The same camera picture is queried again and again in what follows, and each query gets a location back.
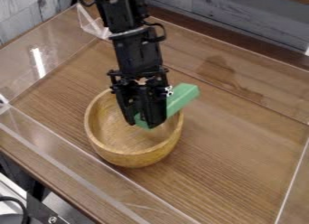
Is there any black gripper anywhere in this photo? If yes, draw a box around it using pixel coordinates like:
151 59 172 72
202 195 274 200
107 23 170 128

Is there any green rectangular block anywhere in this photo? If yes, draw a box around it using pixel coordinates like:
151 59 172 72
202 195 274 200
134 82 202 130

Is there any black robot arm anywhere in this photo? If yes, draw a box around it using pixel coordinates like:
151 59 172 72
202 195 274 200
94 0 170 128

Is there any brown wooden bowl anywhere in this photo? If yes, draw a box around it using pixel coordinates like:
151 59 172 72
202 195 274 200
83 89 183 168

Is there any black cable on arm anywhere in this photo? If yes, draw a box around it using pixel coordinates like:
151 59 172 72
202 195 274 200
142 21 167 43

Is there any clear acrylic corner bracket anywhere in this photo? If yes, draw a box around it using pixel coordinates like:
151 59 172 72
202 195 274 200
76 4 111 40

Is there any clear acrylic tray wall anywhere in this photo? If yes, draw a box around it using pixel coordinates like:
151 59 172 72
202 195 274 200
0 103 201 224

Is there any black cable lower left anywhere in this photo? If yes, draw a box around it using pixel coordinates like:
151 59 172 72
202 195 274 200
0 195 31 224

